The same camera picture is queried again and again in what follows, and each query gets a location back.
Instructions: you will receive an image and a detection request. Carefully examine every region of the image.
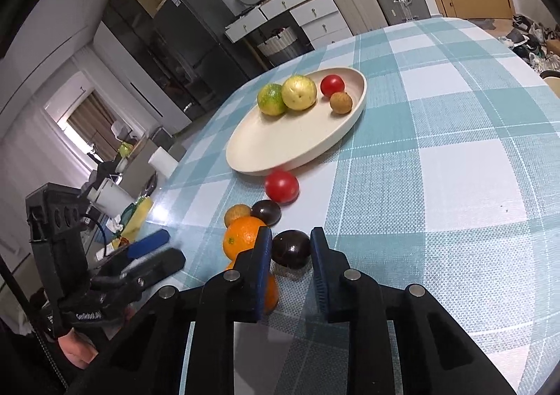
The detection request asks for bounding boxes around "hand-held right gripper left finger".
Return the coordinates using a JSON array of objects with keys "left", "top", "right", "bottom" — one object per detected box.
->
[{"left": 65, "top": 226, "right": 274, "bottom": 395}]

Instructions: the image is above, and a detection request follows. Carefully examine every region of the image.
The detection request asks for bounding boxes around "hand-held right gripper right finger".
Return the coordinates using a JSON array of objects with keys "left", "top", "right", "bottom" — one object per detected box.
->
[{"left": 310, "top": 227, "right": 519, "bottom": 395}]

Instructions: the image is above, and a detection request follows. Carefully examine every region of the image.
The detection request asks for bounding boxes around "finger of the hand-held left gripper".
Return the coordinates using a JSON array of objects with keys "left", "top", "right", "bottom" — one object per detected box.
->
[
  {"left": 103, "top": 231, "right": 170, "bottom": 262},
  {"left": 94, "top": 247, "right": 187, "bottom": 291}
]

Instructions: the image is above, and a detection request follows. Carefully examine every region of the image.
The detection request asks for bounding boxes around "dark purple plum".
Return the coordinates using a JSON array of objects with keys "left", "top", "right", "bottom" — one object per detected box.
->
[
  {"left": 271, "top": 229, "right": 312, "bottom": 269},
  {"left": 251, "top": 200, "right": 282, "bottom": 227}
]

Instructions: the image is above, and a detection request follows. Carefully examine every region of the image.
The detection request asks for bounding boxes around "cream round plate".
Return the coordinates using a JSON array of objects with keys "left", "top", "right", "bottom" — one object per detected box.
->
[{"left": 225, "top": 67, "right": 367, "bottom": 177}]

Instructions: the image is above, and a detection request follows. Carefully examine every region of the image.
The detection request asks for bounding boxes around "green lime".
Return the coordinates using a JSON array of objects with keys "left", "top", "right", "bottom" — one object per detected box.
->
[{"left": 257, "top": 83, "right": 289, "bottom": 116}]

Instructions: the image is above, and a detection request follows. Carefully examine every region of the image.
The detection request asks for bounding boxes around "small brown longan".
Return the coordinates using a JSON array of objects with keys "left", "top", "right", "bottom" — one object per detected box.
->
[
  {"left": 329, "top": 91, "right": 354, "bottom": 114},
  {"left": 224, "top": 203, "right": 252, "bottom": 228}
]

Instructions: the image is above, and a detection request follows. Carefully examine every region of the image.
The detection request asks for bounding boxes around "yellow lemon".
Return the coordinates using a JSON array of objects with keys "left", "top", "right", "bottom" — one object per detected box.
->
[{"left": 281, "top": 75, "right": 317, "bottom": 110}]

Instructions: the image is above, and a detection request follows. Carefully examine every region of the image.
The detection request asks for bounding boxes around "red tomato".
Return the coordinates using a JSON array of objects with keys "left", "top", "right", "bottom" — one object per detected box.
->
[
  {"left": 320, "top": 75, "right": 345, "bottom": 98},
  {"left": 265, "top": 170, "right": 301, "bottom": 204}
]

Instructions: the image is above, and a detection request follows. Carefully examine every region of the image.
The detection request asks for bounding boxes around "person's left hand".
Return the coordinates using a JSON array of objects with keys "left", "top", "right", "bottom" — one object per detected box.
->
[{"left": 58, "top": 327, "right": 99, "bottom": 369}]

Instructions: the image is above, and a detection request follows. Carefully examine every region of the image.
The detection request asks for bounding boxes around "orange tangerine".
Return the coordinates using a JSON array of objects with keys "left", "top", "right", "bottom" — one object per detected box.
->
[
  {"left": 225, "top": 261, "right": 279, "bottom": 314},
  {"left": 222, "top": 216, "right": 268, "bottom": 261}
]

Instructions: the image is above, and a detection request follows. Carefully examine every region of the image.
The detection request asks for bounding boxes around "yellow sponge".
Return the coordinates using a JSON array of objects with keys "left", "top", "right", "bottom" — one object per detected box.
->
[{"left": 111, "top": 198, "right": 154, "bottom": 247}]

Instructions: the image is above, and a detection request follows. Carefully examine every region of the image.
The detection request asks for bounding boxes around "white paper towel roll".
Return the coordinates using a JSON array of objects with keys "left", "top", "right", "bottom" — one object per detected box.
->
[{"left": 148, "top": 146, "right": 179, "bottom": 179}]

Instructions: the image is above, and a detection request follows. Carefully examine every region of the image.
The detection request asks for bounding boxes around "brown curtain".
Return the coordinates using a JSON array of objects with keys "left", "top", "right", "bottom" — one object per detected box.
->
[{"left": 68, "top": 93, "right": 119, "bottom": 159}]

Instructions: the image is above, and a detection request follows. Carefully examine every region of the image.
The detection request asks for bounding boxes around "dark glass cabinet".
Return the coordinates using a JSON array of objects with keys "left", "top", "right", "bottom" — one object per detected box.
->
[{"left": 103, "top": 0, "right": 211, "bottom": 124}]

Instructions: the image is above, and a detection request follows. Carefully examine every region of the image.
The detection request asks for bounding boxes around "dark grey refrigerator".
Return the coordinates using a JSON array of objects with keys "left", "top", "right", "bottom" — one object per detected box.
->
[{"left": 153, "top": 0, "right": 250, "bottom": 124}]

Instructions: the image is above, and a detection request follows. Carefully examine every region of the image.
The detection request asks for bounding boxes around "white woven basket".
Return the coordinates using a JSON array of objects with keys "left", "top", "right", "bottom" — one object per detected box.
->
[{"left": 257, "top": 26, "right": 302, "bottom": 65}]

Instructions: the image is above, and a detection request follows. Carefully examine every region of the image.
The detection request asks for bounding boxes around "white drawer desk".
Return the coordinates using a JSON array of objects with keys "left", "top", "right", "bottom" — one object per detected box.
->
[{"left": 225, "top": 0, "right": 353, "bottom": 46}]

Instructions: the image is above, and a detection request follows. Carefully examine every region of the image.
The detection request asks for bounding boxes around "cream trash bin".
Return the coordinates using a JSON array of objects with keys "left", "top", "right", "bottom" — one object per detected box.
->
[{"left": 542, "top": 71, "right": 560, "bottom": 98}]

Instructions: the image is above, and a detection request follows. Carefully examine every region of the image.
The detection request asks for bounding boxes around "pile of shoes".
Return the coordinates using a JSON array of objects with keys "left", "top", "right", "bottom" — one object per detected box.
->
[{"left": 499, "top": 14, "right": 560, "bottom": 72}]

